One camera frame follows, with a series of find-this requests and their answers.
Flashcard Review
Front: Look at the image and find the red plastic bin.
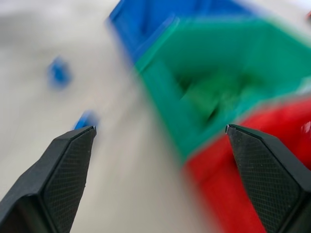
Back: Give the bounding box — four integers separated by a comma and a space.
182, 94, 311, 233

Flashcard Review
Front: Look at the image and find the blue block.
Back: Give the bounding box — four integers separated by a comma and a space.
46, 57, 73, 90
73, 110, 102, 131

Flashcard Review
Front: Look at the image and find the blue plastic bin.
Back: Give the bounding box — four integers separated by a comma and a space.
106, 0, 265, 64

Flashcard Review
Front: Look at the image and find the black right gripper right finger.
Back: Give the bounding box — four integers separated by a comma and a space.
225, 124, 311, 233

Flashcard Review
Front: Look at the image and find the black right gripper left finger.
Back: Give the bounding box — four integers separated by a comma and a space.
0, 125, 97, 233

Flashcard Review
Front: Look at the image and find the green plastic bin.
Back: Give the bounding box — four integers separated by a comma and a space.
134, 18, 311, 161

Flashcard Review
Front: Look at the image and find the green block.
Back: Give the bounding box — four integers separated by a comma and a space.
176, 72, 243, 122

